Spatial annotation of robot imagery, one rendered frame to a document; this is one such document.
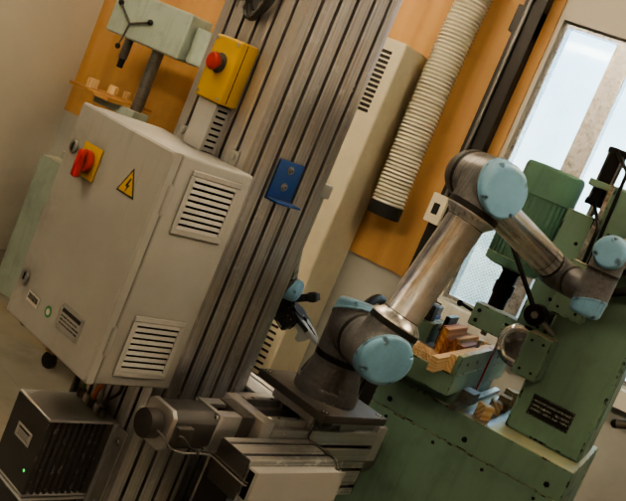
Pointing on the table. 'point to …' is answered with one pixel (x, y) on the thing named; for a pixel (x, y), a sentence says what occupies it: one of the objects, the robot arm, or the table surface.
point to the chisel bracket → (489, 318)
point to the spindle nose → (503, 288)
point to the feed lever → (536, 314)
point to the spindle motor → (540, 209)
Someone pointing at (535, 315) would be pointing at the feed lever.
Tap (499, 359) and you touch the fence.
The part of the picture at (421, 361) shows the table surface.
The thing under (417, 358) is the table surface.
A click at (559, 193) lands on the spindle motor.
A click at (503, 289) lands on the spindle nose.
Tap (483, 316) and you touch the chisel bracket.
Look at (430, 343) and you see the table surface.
